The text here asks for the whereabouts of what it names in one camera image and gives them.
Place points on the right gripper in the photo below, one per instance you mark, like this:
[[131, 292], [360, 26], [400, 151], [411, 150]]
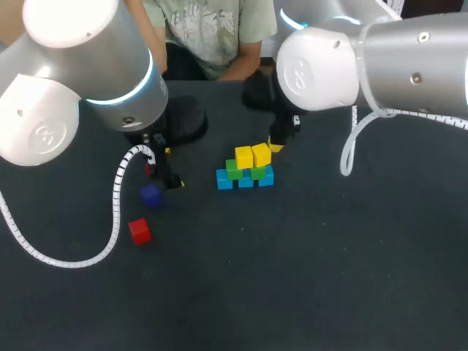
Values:
[[261, 93]]

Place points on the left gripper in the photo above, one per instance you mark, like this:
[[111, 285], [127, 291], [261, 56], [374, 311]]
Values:
[[186, 120]]

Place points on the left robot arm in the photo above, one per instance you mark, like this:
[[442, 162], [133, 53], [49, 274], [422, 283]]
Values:
[[73, 73]]

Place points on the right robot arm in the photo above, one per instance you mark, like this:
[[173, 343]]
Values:
[[365, 62]]

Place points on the red cube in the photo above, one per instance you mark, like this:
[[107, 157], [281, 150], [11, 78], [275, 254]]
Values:
[[139, 231], [147, 170]]

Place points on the yellow cube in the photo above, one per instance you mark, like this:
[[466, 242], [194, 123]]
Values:
[[244, 157], [262, 155]]

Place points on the purple cube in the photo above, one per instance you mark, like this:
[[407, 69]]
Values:
[[150, 196]]

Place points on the green cube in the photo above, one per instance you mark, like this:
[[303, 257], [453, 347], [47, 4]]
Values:
[[257, 172], [234, 170]]

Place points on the blue cube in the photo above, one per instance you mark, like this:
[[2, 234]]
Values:
[[267, 177], [245, 181], [223, 180]]

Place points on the person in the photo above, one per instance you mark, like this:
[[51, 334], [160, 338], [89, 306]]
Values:
[[215, 33]]

